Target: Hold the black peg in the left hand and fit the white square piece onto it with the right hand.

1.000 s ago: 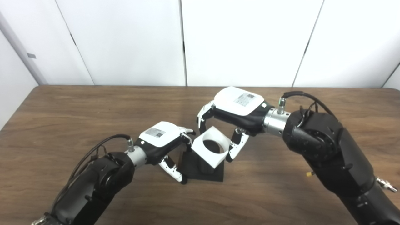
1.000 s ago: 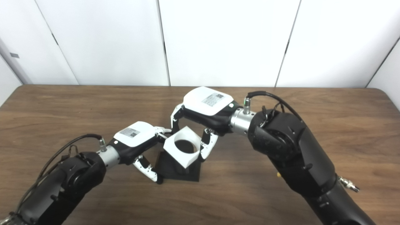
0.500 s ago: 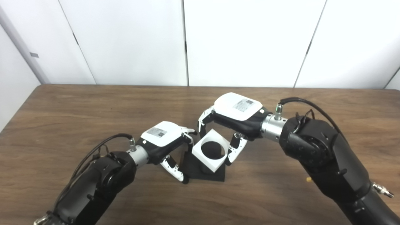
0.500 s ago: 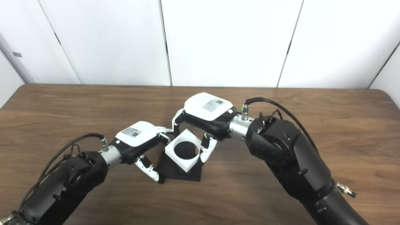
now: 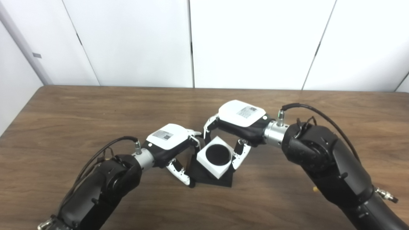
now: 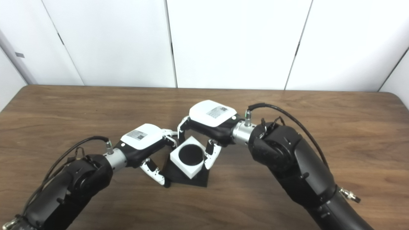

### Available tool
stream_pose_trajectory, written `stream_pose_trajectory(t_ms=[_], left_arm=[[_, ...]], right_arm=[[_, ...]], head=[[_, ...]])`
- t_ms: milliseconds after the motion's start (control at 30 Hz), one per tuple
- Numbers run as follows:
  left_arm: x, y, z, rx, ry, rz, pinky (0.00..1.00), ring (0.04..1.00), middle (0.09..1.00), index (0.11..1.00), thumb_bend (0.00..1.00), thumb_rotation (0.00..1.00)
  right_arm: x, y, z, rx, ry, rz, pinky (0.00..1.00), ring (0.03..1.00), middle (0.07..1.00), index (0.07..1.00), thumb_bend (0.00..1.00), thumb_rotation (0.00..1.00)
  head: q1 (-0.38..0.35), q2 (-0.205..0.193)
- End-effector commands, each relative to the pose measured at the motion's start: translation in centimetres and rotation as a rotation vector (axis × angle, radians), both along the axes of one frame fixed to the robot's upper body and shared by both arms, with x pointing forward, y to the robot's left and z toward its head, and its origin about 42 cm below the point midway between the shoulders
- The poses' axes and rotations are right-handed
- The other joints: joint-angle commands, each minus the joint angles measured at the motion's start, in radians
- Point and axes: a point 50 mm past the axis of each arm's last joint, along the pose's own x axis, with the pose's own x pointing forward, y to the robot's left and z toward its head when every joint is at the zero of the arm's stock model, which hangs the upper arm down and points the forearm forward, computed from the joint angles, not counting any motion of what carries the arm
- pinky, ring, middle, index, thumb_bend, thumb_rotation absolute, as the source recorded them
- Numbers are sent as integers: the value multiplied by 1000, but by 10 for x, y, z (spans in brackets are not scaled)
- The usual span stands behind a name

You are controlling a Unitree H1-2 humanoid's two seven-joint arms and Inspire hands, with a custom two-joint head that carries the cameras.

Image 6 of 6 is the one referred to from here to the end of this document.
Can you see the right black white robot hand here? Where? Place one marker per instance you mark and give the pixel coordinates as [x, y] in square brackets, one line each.
[211, 116]

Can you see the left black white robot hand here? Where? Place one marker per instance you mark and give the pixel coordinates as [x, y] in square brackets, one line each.
[142, 139]

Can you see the black peg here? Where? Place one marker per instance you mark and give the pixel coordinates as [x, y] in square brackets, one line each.
[191, 154]

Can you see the white square piece with hole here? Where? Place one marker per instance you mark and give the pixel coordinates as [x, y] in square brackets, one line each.
[188, 169]

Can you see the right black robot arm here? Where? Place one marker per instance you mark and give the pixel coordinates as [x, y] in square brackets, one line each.
[287, 163]

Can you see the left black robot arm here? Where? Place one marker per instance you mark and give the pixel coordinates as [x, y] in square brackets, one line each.
[70, 188]

